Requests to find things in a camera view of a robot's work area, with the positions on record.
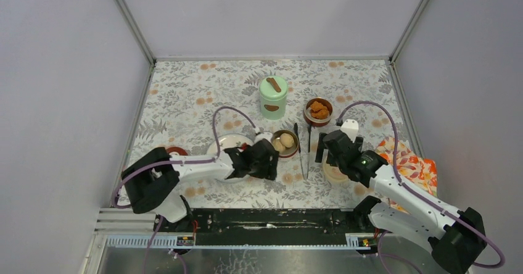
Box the rice ball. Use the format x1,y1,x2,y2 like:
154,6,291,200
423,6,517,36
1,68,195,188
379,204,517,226
279,133,295,149
272,139,287,153

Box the steel bowl red band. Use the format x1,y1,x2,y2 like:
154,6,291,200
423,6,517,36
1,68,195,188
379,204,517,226
303,98,333,127
271,130,300,160

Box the black tongs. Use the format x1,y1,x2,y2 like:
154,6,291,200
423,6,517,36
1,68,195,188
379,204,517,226
292,122,314,181

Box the white plate with food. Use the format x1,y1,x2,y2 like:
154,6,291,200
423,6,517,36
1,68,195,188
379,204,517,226
206,133,254,183

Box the fried chicken piece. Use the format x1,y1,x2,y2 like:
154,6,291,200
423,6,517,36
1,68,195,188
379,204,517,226
309,101,326,113
312,108,330,120

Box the green cylindrical container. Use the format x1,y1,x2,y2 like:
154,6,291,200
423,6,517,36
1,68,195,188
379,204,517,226
260,92,287,120

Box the green lid with handle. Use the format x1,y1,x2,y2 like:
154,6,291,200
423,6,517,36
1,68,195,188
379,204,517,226
259,75,289,101

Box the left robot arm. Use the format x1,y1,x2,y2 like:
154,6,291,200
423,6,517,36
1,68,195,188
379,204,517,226
121,138,279,231

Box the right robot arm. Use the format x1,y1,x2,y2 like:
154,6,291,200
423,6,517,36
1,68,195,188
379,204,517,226
315,130,487,273

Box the cream round lid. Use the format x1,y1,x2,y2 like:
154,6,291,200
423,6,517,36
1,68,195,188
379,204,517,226
322,159,349,184

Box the orange floral cloth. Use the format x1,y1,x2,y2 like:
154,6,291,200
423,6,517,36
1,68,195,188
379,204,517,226
374,136,438,197

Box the red round lid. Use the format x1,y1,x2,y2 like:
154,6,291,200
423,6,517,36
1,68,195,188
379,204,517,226
165,146,188,156

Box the floral table mat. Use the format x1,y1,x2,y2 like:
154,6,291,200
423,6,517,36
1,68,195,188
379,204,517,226
129,60,410,209

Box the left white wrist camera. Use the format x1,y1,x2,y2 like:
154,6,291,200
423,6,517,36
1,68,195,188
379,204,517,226
253,131,273,144

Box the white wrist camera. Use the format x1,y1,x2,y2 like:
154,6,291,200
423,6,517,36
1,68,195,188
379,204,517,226
336,119,359,142
253,131,273,144

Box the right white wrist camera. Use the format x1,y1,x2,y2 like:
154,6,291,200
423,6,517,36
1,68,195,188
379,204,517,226
336,119,359,142

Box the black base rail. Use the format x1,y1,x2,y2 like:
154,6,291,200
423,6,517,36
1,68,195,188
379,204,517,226
154,208,376,236

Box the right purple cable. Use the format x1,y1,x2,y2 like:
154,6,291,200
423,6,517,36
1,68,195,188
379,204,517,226
335,101,506,270

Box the purple cable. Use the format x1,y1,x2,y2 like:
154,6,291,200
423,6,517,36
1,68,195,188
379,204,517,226
111,106,262,274
335,101,506,270

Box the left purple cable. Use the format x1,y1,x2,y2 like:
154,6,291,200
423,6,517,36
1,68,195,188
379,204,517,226
111,106,262,274

